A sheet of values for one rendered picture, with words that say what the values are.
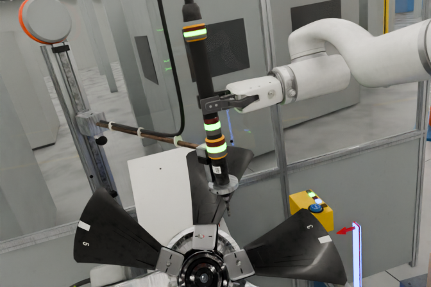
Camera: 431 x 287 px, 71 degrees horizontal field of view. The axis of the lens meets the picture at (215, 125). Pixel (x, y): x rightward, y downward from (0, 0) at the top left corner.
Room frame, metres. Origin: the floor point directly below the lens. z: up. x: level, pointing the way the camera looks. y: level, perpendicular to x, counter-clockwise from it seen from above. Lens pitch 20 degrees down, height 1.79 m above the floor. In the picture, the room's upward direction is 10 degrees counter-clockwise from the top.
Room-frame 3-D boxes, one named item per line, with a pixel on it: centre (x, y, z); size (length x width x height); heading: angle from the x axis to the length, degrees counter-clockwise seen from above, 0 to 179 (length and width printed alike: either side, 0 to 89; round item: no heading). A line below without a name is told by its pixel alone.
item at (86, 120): (1.07, 0.44, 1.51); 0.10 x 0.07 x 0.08; 44
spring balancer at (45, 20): (1.14, 0.51, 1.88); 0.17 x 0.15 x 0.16; 99
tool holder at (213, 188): (0.63, 0.01, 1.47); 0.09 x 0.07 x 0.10; 44
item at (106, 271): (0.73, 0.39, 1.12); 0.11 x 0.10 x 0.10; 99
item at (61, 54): (1.11, 0.48, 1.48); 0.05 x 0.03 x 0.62; 134
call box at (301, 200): (0.97, -0.30, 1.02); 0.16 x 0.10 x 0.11; 9
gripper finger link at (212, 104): (0.59, -0.01, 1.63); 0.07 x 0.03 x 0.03; 100
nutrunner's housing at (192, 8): (0.62, 0.01, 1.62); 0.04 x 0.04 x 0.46
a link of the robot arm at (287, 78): (0.65, -0.16, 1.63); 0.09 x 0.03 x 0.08; 10
